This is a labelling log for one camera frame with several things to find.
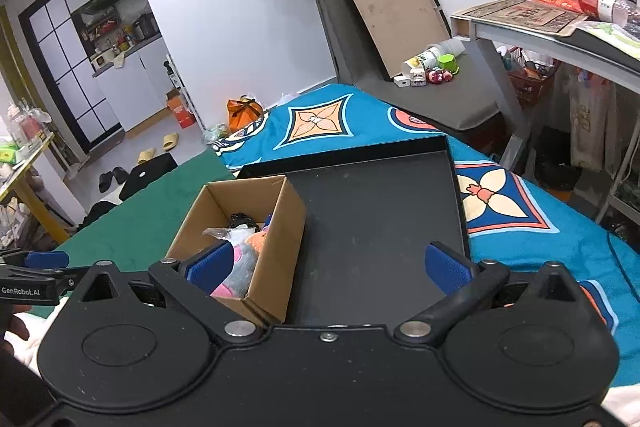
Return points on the yellow table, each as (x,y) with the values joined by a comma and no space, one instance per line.
(35,197)

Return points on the white small appliance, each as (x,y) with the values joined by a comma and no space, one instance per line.
(102,59)

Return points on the beige towel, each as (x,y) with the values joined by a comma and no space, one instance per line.
(120,60)

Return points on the beige tote bag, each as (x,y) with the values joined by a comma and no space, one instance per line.
(592,122)

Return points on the brown printed board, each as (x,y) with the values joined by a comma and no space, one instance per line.
(520,14)

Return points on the grey lounge chair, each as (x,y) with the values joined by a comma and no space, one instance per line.
(460,102)

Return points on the red round toys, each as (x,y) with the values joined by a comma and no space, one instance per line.
(440,76)

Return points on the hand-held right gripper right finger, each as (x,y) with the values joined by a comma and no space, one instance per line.
(447,269)

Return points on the green cloth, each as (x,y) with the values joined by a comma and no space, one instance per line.
(150,212)

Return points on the black shallow tray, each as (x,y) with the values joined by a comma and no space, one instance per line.
(370,217)

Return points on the white standing rack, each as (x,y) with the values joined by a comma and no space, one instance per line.
(187,92)

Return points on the red basket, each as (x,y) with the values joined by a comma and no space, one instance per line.
(530,84)

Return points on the green white printed sheet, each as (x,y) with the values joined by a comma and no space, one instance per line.
(615,38)

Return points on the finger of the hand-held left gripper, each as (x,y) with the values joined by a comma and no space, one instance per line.
(47,259)

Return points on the black framed brown board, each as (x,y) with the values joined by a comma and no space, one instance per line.
(390,7)

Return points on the blue printed blanket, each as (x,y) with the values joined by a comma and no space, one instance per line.
(380,127)

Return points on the red label plastic bottle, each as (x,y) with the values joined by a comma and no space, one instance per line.
(600,2)

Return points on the brown cardboard box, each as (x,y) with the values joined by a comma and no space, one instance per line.
(280,257)

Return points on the black white cloth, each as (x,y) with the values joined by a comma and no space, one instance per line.
(102,207)

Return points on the black scrunched cloth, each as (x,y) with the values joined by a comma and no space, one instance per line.
(244,220)

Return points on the black shoe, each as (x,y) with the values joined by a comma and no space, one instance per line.
(120,175)
(106,182)

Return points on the green plastic cup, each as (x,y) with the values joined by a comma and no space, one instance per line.
(448,63)

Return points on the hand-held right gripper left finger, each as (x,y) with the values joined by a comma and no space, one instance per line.
(210,264)

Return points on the person's left hand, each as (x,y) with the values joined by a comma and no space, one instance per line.
(15,324)

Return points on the orange bag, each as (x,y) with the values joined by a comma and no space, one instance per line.
(245,114)

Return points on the grey desk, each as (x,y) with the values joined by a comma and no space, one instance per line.
(525,42)

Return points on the black kitchen appliance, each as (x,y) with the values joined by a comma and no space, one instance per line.
(146,27)

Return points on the yellow slipper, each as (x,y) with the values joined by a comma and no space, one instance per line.
(147,156)
(171,142)

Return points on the green packet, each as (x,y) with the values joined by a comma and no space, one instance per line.
(7,154)

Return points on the black bin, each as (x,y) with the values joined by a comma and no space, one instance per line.
(557,162)

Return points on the clear plastic bag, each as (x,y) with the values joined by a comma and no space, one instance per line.
(215,134)

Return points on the black laptop bag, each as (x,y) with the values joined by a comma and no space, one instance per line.
(150,174)

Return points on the grey plush toy pink patch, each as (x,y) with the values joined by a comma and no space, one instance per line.
(242,264)

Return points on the white lower cabinet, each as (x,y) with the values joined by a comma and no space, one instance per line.
(135,92)

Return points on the white charger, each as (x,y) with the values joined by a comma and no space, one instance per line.
(403,82)

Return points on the orange carton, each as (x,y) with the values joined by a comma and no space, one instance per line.
(181,112)

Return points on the black framed sliding door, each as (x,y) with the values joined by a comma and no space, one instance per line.
(40,57)

